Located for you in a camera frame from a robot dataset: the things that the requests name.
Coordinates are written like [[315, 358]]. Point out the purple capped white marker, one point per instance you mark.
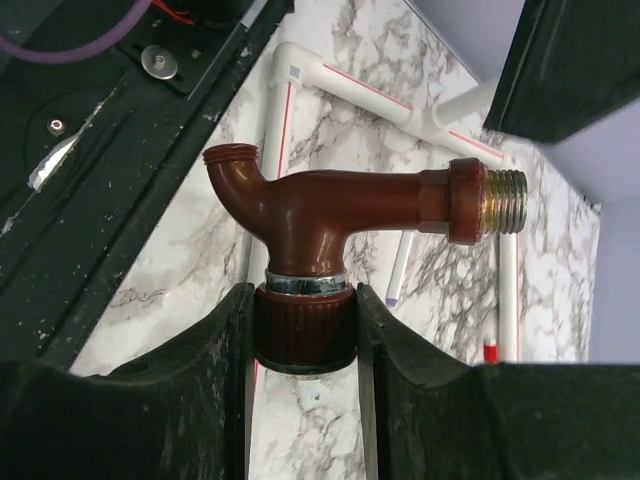
[[399, 268]]

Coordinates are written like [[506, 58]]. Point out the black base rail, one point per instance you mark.
[[93, 152]]

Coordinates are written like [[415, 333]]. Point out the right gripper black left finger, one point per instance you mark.
[[181, 411]]

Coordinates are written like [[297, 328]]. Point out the red capped white marker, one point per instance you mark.
[[490, 344]]

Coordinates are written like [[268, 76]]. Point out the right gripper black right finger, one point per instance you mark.
[[427, 415]]

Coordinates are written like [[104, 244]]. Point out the white PVC pipe frame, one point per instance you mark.
[[364, 107]]

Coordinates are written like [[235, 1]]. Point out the brown plastic faucet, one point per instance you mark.
[[306, 321]]

